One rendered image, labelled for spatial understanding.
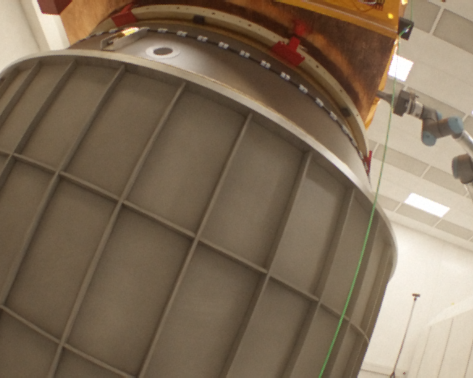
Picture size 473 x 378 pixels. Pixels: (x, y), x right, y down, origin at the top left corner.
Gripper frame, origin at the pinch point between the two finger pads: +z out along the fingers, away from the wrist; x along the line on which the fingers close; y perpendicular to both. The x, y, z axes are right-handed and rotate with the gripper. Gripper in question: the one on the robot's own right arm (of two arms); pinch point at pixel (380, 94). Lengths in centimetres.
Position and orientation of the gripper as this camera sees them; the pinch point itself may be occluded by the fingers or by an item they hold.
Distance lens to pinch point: 189.1
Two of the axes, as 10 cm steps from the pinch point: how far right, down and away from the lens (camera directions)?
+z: -9.4, -3.2, 1.4
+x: -0.1, 4.3, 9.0
